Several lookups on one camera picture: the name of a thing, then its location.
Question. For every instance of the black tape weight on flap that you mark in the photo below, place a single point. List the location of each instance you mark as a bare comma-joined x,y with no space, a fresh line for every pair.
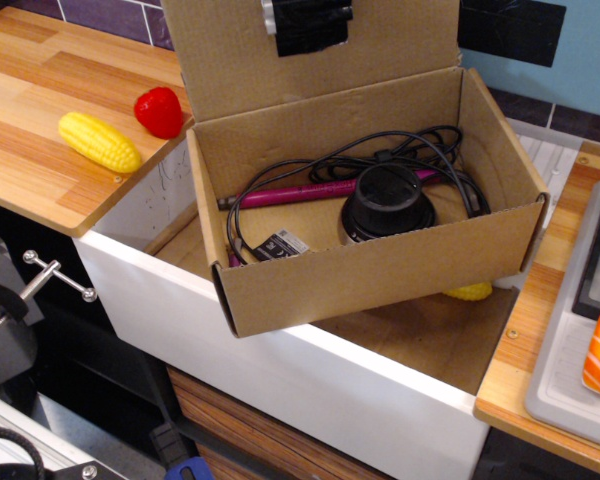
306,26

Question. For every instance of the black round puck device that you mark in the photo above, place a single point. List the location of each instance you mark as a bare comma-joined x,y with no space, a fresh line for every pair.
361,221

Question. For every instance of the metal clamp with handle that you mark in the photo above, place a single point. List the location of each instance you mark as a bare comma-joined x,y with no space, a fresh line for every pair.
19,310

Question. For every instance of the black tape on wall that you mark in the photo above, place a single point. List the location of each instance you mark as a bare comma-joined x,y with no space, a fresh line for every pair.
526,31

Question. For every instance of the red toy strawberry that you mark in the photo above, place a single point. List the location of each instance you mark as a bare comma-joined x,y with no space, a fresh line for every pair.
160,112

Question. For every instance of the magenta pen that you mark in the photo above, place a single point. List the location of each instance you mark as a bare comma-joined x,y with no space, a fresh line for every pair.
290,194

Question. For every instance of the white toy sink basin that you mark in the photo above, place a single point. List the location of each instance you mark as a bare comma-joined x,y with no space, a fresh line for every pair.
392,388

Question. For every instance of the brown cardboard box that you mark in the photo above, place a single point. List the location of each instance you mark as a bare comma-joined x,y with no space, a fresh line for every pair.
399,69

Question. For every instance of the grey toy stove tray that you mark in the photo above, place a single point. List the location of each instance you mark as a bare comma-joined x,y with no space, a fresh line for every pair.
557,395

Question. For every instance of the yellow toy corn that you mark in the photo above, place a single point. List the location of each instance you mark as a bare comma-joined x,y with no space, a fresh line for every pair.
99,142

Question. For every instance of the blue clamp handle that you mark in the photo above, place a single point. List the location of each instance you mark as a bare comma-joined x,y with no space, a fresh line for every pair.
194,468

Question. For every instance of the yellow toy under box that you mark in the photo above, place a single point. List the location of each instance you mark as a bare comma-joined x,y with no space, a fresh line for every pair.
473,292

